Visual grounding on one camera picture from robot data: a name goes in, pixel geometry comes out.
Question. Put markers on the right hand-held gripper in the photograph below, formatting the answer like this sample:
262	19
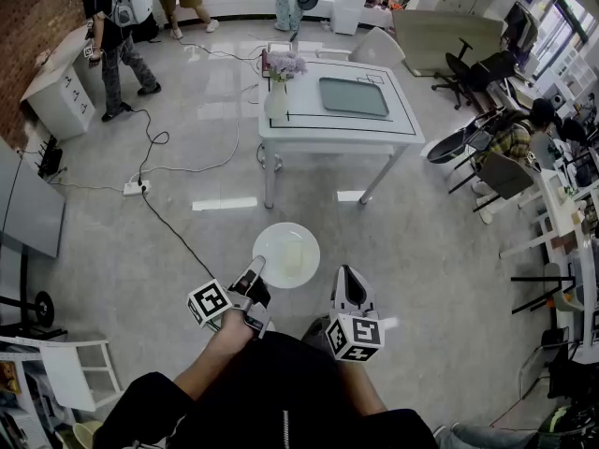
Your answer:
358	335

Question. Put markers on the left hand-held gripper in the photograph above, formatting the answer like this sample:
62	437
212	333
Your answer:
243	304

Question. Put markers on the white round plate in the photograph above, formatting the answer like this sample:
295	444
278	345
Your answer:
281	241

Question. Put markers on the pale food piece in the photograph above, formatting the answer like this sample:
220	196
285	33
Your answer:
292	255

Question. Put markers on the person's left forearm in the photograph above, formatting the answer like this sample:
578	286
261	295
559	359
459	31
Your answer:
220	353

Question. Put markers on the person's black shirt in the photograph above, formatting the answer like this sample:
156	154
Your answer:
281	391

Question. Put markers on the white power strip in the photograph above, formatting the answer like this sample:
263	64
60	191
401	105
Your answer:
135	188

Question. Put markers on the white rectangular table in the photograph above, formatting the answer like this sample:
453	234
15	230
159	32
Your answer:
304	124

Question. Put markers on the white vase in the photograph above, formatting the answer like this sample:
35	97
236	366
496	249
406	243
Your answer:
276	103

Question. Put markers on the black open shell backpack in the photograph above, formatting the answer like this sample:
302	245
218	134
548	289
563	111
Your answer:
447	150

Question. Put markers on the grey-green tray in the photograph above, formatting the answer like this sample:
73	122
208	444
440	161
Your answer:
353	97

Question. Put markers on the purple flower bunch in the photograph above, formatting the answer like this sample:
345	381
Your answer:
285	66

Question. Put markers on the dark red book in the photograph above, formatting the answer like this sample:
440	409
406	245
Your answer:
264	63

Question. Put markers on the white shelf rack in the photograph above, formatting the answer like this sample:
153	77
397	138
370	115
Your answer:
65	372

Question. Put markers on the black wheeled stand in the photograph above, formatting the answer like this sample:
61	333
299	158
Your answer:
42	309

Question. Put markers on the white desk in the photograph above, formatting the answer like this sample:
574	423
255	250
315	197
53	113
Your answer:
557	213

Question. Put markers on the grey panel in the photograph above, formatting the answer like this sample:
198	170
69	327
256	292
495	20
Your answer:
33	208

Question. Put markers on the black router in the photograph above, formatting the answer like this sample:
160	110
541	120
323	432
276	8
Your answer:
50	159

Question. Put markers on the white chair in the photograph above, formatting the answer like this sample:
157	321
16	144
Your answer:
376	47

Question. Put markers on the black office chair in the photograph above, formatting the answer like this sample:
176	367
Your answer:
458	68

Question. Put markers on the wooden planks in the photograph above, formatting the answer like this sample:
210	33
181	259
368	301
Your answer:
507	96

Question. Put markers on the white drawer cabinet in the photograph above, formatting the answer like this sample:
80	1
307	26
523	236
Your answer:
61	91

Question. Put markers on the beige board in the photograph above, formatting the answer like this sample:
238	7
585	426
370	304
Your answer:
444	35

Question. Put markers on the white water dispenser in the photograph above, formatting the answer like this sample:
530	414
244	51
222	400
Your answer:
348	5

